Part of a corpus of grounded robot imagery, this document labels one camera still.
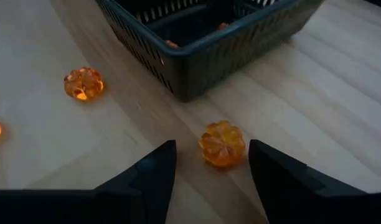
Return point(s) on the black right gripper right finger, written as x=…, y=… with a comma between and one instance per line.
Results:
x=280, y=186

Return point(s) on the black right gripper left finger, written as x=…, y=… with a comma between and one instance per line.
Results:
x=156, y=180

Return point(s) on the black slotted plastic basket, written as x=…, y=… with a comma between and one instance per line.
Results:
x=224, y=62

